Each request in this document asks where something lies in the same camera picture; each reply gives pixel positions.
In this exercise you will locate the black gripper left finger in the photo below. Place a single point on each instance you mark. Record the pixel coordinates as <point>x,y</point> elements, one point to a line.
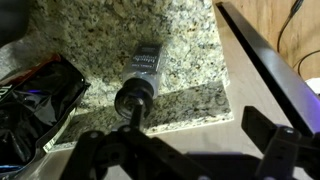
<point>133,156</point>

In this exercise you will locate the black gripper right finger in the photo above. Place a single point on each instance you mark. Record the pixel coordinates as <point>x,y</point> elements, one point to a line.
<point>286,153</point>

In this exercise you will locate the small dark capped bottle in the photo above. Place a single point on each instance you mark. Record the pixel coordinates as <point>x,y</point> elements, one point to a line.
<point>143,71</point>

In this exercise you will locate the tall wooden side panel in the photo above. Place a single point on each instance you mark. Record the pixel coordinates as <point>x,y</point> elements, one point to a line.
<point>246,96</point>

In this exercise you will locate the stainless steel refrigerator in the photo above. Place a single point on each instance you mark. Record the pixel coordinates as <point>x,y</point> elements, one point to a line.
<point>276,70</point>

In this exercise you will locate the black foil bag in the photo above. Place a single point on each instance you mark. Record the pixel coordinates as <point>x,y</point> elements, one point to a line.
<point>33,110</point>

